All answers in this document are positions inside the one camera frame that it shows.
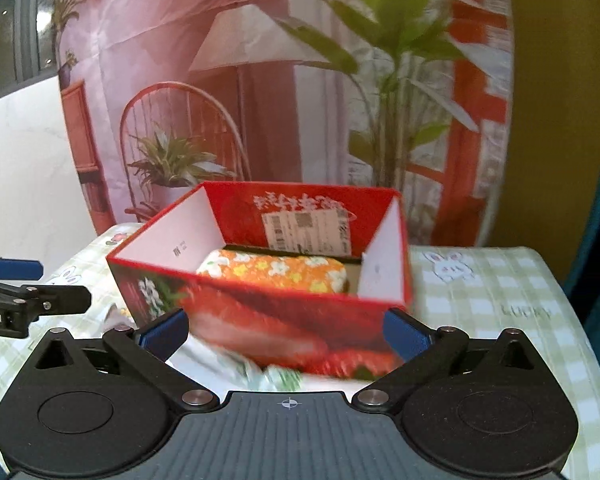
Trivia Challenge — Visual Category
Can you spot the green checked tablecloth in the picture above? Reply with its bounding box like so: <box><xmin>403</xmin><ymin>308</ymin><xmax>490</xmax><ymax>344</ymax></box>
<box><xmin>0</xmin><ymin>223</ymin><xmax>600</xmax><ymax>479</ymax></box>

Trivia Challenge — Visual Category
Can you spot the red strawberry cardboard box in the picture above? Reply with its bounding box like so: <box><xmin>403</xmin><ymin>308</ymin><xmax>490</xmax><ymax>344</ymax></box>
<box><xmin>107</xmin><ymin>182</ymin><xmax>413</xmax><ymax>380</ymax></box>

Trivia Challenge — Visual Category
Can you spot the orange floral pouch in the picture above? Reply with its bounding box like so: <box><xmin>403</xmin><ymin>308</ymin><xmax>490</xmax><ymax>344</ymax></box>
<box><xmin>196</xmin><ymin>249</ymin><xmax>348</xmax><ymax>294</ymax></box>

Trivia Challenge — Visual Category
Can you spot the white knotted cloth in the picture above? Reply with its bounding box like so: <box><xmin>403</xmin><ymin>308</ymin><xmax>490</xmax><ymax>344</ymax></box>
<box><xmin>168</xmin><ymin>339</ymin><xmax>351</xmax><ymax>394</ymax></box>

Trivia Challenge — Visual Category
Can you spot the printed living room backdrop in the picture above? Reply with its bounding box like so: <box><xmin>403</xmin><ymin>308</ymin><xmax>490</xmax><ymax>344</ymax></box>
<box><xmin>52</xmin><ymin>0</ymin><xmax>513</xmax><ymax>246</ymax></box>

